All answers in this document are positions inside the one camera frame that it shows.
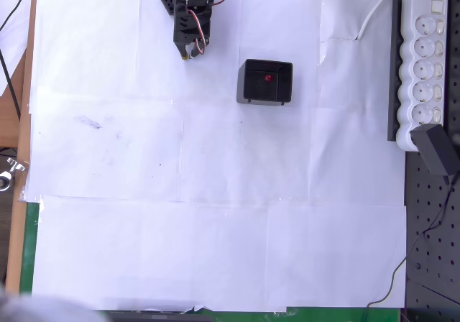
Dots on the black shelf rail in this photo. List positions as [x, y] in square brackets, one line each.
[394, 67]

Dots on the black box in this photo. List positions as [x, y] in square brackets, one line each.
[251, 88]

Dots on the metal clamp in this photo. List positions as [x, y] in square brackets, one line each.
[12, 165]

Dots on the black power adapter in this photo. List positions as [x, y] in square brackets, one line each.
[433, 149]

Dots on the loose white paper sheet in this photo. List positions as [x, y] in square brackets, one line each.
[12, 49]

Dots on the white paper table cover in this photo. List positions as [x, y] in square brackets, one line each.
[215, 210]

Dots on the black pegboard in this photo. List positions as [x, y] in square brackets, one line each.
[438, 264]

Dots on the dark flat device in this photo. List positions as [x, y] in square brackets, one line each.
[158, 317]

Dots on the white power strip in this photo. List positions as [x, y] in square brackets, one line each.
[424, 70]

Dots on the green cutting mat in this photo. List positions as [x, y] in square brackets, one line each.
[28, 246]

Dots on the blurred grey object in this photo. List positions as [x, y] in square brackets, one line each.
[36, 307]

